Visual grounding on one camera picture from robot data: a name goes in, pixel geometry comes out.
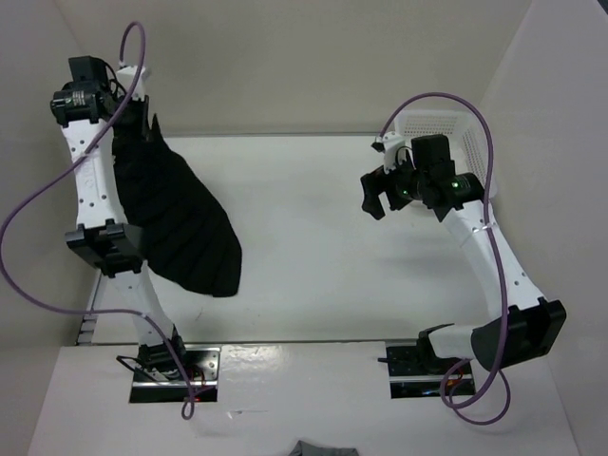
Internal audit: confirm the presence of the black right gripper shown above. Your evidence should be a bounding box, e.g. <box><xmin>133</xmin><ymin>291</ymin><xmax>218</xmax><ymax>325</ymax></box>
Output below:
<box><xmin>360</xmin><ymin>149</ymin><xmax>428</xmax><ymax>219</ymax></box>

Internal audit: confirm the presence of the black pleated skirt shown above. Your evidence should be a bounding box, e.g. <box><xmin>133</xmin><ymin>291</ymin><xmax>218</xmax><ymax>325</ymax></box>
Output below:
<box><xmin>112</xmin><ymin>136</ymin><xmax>242</xmax><ymax>298</ymax></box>

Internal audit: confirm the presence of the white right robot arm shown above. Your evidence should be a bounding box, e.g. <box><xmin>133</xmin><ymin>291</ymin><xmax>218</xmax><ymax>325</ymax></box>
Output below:
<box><xmin>360</xmin><ymin>132</ymin><xmax>566</xmax><ymax>373</ymax></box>

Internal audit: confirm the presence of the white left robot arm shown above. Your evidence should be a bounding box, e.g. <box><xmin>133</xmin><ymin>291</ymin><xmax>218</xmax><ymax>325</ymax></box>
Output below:
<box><xmin>50</xmin><ymin>56</ymin><xmax>189</xmax><ymax>381</ymax></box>

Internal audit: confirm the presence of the white perforated plastic basket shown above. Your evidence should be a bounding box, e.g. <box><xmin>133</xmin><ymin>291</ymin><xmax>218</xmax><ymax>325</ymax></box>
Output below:
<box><xmin>387</xmin><ymin>110</ymin><xmax>495</xmax><ymax>221</ymax></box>

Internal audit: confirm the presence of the grey folded cloth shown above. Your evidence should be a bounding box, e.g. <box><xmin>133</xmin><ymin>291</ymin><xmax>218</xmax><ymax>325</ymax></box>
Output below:
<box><xmin>288</xmin><ymin>441</ymin><xmax>359</xmax><ymax>456</ymax></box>

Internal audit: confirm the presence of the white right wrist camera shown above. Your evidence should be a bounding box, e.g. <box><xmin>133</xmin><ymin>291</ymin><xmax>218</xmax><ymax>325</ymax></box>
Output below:
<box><xmin>371</xmin><ymin>131</ymin><xmax>409</xmax><ymax>174</ymax></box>

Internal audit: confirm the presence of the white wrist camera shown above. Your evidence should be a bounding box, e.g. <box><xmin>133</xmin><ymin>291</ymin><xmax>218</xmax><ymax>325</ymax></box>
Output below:
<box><xmin>371</xmin><ymin>131</ymin><xmax>409</xmax><ymax>174</ymax></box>
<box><xmin>116</xmin><ymin>66</ymin><xmax>150</xmax><ymax>102</ymax></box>

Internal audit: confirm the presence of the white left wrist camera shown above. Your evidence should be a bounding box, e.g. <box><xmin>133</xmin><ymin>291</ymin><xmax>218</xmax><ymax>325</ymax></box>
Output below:
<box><xmin>116</xmin><ymin>66</ymin><xmax>150</xmax><ymax>102</ymax></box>

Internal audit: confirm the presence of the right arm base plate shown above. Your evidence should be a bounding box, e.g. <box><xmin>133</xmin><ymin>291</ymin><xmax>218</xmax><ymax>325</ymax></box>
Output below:
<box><xmin>377</xmin><ymin>340</ymin><xmax>458</xmax><ymax>399</ymax></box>

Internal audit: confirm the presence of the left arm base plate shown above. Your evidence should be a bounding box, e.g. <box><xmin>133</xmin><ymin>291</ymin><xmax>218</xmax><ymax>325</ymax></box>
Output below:
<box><xmin>122</xmin><ymin>345</ymin><xmax>221</xmax><ymax>404</ymax></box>

